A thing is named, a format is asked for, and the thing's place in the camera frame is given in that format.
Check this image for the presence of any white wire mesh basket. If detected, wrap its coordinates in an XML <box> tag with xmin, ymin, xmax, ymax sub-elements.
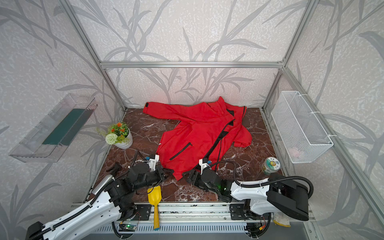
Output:
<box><xmin>272</xmin><ymin>91</ymin><xmax>334</xmax><ymax>164</ymax></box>

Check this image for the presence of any aluminium frame rail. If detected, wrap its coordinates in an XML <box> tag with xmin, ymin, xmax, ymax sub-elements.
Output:
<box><xmin>68</xmin><ymin>201</ymin><xmax>317</xmax><ymax>224</ymax></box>

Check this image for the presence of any green circuit board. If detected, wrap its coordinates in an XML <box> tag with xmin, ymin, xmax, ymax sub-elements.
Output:
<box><xmin>119</xmin><ymin>222</ymin><xmax>137</xmax><ymax>232</ymax></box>

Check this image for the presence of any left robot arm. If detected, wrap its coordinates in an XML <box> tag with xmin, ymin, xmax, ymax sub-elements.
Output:
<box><xmin>26</xmin><ymin>162</ymin><xmax>173</xmax><ymax>240</ymax></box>

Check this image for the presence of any potted artificial flower plant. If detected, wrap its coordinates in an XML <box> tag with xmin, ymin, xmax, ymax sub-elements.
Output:
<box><xmin>97</xmin><ymin>122</ymin><xmax>133</xmax><ymax>150</ymax></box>

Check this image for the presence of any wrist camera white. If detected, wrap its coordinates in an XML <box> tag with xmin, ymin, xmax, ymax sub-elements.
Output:
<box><xmin>199</xmin><ymin>158</ymin><xmax>212</xmax><ymax>173</ymax></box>
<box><xmin>146</xmin><ymin>155</ymin><xmax>160</xmax><ymax>172</ymax></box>

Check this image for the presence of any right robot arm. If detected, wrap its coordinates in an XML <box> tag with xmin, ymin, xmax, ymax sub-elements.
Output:
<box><xmin>183</xmin><ymin>162</ymin><xmax>314</xmax><ymax>221</ymax></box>

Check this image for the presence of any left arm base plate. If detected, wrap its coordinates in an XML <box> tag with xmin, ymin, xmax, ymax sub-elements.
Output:
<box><xmin>120</xmin><ymin>204</ymin><xmax>152</xmax><ymax>221</ymax></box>

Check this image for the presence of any clear acrylic wall shelf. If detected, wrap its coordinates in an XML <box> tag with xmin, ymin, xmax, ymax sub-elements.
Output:
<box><xmin>9</xmin><ymin>94</ymin><xmax>98</xmax><ymax>163</ymax></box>

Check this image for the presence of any white work glove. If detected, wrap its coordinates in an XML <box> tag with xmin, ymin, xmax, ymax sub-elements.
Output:
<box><xmin>273</xmin><ymin>212</ymin><xmax>291</xmax><ymax>228</ymax></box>

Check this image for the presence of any silver spray bottle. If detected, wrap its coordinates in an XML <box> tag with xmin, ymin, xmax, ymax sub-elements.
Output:
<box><xmin>91</xmin><ymin>163</ymin><xmax>122</xmax><ymax>195</ymax></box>

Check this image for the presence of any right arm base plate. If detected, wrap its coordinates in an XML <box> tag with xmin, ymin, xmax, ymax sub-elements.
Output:
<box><xmin>229</xmin><ymin>204</ymin><xmax>272</xmax><ymax>221</ymax></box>

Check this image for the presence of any yellow plastic scoop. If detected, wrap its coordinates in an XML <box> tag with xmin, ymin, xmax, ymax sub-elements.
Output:
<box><xmin>148</xmin><ymin>186</ymin><xmax>162</xmax><ymax>231</ymax></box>

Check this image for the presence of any green label tin can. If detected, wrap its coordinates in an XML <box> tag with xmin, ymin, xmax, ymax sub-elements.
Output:
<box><xmin>262</xmin><ymin>157</ymin><xmax>281</xmax><ymax>176</ymax></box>

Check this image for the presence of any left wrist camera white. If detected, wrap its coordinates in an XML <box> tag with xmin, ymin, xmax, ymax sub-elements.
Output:
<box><xmin>146</xmin><ymin>155</ymin><xmax>160</xmax><ymax>172</ymax></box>

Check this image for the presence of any red jacket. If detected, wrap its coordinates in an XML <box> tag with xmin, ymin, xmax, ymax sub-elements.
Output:
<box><xmin>143</xmin><ymin>97</ymin><xmax>252</xmax><ymax>181</ymax></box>

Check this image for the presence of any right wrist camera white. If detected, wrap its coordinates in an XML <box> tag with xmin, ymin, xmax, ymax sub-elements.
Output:
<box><xmin>199</xmin><ymin>158</ymin><xmax>212</xmax><ymax>173</ymax></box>

